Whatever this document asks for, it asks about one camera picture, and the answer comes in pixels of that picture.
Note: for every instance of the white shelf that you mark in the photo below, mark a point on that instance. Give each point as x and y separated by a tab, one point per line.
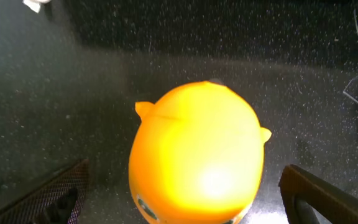
33	4

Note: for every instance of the orange dinosaur toy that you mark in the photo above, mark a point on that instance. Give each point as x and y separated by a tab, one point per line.
197	149

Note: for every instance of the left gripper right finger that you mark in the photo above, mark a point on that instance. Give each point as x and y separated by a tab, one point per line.
322	199

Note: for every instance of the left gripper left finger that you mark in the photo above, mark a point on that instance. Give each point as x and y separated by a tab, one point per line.
51	196

